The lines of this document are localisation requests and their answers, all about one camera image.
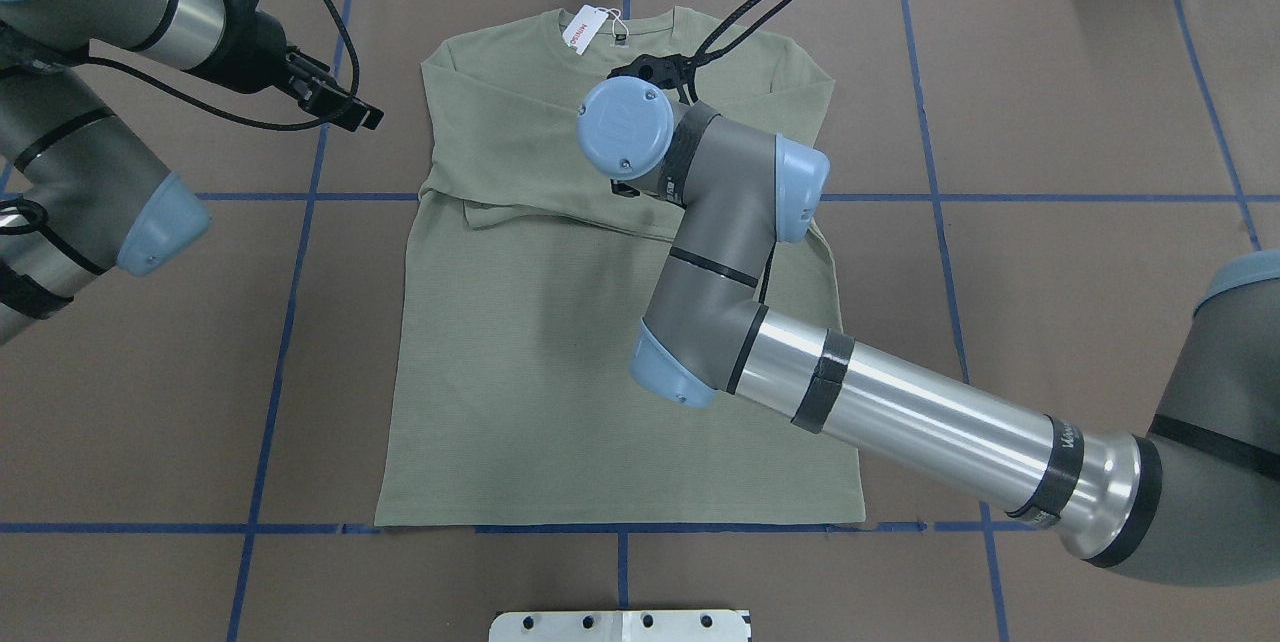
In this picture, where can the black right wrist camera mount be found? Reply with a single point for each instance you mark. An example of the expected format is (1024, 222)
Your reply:
(674, 72)

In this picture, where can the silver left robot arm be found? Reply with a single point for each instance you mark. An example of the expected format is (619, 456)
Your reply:
(98, 197)

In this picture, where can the olive green long-sleeve shirt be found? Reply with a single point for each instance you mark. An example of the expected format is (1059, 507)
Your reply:
(525, 280)

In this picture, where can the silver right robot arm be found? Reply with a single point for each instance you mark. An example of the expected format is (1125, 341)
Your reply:
(1194, 501)

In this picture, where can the white hang tag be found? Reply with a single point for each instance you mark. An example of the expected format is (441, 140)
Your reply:
(578, 33)

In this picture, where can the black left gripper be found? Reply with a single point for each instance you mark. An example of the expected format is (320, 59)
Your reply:
(247, 47)

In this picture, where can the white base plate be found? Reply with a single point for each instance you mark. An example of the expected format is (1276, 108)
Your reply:
(623, 625)

